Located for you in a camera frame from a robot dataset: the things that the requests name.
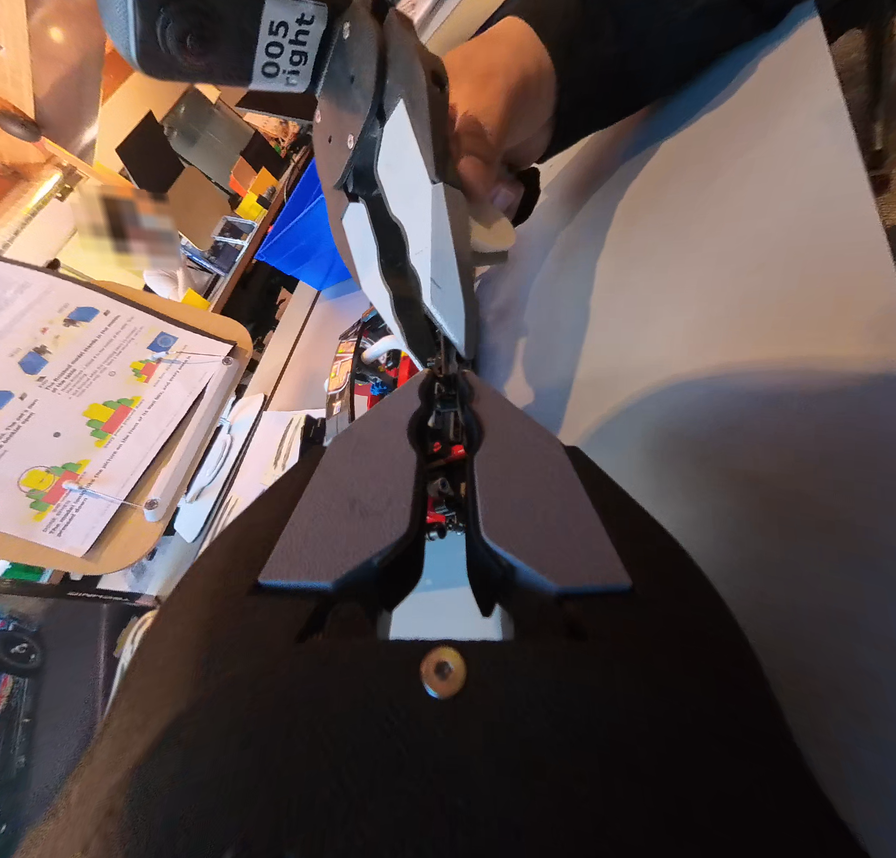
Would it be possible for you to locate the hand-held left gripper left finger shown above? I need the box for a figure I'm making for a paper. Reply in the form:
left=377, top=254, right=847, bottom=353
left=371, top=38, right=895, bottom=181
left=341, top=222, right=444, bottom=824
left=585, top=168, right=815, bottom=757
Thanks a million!
left=258, top=370, right=429, bottom=614

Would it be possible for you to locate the blue storage bin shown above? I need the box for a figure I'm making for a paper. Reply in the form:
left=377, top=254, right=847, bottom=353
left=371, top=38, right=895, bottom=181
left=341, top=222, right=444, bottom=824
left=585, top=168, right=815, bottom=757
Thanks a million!
left=254, top=158, right=359, bottom=290

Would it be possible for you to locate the brick building instruction sheet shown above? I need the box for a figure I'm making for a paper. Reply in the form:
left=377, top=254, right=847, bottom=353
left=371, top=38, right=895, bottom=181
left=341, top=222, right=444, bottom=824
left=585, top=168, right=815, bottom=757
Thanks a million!
left=0, top=263, right=235, bottom=559

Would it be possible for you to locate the black toy set box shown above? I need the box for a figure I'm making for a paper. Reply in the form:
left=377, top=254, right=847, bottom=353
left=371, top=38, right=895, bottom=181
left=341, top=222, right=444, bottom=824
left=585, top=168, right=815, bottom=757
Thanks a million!
left=0, top=571, right=165, bottom=803

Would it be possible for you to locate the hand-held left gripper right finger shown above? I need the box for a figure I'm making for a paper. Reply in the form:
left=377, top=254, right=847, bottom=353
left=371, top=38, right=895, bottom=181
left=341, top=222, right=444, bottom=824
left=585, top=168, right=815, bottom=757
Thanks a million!
left=462, top=370, right=632, bottom=619

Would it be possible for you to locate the person's right hand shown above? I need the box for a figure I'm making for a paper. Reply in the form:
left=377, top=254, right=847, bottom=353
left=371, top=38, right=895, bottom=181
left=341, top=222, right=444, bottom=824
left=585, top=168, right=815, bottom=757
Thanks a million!
left=444, top=16, right=559, bottom=208

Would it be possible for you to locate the grey desk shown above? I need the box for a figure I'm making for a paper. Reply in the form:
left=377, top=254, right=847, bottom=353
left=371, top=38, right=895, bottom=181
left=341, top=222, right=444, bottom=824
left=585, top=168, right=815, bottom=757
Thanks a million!
left=241, top=0, right=896, bottom=858

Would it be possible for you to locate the toy brick car assembly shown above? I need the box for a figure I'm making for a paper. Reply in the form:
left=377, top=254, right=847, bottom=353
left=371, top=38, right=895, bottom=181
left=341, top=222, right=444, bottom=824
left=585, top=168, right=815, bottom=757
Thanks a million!
left=324, top=315, right=480, bottom=544

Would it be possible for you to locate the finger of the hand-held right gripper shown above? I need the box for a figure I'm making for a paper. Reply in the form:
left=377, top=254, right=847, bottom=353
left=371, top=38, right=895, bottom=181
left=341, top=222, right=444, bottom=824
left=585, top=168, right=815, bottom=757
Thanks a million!
left=377, top=97, right=483, bottom=360
left=339, top=195, right=445, bottom=372

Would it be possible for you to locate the person's right forearm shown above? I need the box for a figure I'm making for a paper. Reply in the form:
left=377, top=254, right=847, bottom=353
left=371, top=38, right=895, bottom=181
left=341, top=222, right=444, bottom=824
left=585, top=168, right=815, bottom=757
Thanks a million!
left=483, top=0, right=820, bottom=162

